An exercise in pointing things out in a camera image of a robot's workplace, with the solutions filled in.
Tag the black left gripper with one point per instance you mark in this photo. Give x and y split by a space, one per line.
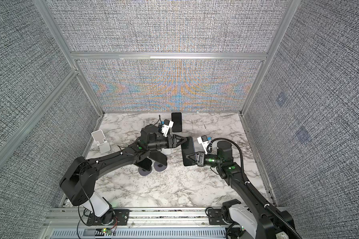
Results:
171 143

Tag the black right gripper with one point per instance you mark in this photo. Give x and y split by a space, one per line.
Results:
201 161

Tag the black phone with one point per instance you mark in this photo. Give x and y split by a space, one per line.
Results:
187 148
145 164
158 157
177 120

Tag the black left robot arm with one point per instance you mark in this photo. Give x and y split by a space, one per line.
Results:
79 180

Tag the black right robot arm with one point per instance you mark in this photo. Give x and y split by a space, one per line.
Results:
258 217

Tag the black phone back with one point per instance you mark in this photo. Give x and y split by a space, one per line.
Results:
177 120

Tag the grey round stand right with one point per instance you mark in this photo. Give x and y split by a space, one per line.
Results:
159 167

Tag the grey round stand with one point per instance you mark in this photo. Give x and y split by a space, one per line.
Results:
159 167
144 172

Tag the grey round stand left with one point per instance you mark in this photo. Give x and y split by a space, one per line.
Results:
144 172

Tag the white stand far left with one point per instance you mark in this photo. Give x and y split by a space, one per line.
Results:
101 141

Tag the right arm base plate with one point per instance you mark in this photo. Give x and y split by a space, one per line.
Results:
214 216

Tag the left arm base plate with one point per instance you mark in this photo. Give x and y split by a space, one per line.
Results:
110 218

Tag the aluminium front rail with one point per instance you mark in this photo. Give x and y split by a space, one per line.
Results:
143 223

